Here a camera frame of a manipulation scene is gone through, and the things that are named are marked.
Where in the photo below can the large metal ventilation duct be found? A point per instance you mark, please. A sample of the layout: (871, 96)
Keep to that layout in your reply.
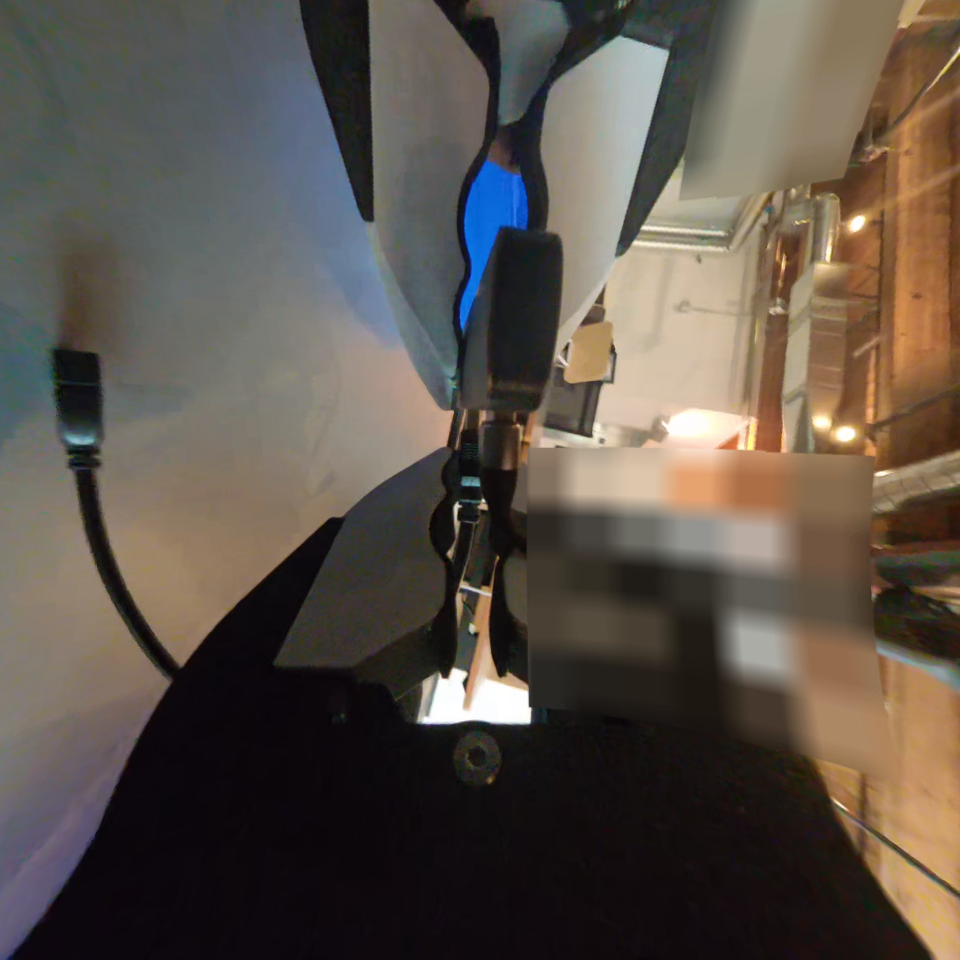
(810, 300)

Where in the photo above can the black usb hub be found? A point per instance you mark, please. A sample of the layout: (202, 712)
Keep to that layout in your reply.
(510, 323)

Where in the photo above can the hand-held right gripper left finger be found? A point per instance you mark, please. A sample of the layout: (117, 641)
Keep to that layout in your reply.
(360, 600)

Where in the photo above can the wooden board on stand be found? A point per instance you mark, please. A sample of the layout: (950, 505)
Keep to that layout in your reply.
(590, 353)

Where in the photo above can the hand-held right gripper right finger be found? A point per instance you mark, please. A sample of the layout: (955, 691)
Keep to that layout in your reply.
(510, 600)

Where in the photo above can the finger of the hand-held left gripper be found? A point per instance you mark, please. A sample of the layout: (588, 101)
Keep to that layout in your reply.
(413, 165)
(600, 165)

